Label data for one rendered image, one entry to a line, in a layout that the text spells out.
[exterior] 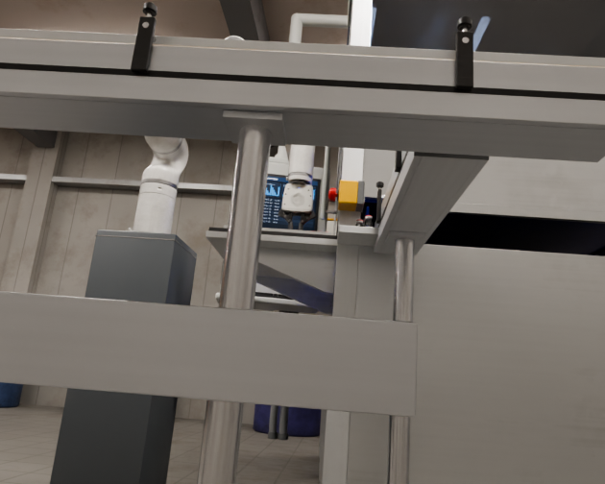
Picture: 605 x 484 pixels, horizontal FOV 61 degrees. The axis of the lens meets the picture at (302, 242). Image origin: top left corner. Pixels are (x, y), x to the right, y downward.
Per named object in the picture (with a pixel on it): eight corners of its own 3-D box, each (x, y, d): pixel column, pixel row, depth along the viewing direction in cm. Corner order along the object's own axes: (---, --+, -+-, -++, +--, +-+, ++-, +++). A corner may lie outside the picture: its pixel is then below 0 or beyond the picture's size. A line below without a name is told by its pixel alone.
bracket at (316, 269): (333, 294, 163) (335, 254, 167) (333, 293, 160) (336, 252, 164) (226, 286, 165) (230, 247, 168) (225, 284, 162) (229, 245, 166)
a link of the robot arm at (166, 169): (135, 181, 169) (146, 114, 175) (152, 200, 187) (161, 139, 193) (172, 183, 169) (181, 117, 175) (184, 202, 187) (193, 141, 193)
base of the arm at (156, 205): (109, 231, 162) (120, 177, 166) (133, 247, 180) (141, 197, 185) (169, 235, 160) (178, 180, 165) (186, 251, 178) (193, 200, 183)
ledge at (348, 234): (384, 247, 153) (384, 240, 153) (390, 235, 140) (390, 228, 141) (337, 244, 154) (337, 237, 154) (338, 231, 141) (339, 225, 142)
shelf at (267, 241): (350, 287, 223) (350, 283, 223) (363, 247, 155) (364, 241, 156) (239, 279, 225) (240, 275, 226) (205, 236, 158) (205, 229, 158)
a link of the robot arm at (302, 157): (288, 181, 180) (287, 171, 171) (291, 146, 184) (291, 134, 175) (312, 182, 180) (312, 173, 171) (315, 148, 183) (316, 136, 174)
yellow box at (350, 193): (361, 212, 155) (362, 189, 156) (363, 204, 148) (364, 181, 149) (336, 210, 155) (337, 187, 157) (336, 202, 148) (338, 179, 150)
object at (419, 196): (368, 252, 153) (370, 202, 157) (421, 255, 153) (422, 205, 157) (404, 155, 87) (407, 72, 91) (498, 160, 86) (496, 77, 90)
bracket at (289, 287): (329, 314, 212) (331, 282, 215) (329, 313, 209) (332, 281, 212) (247, 307, 213) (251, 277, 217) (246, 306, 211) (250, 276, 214)
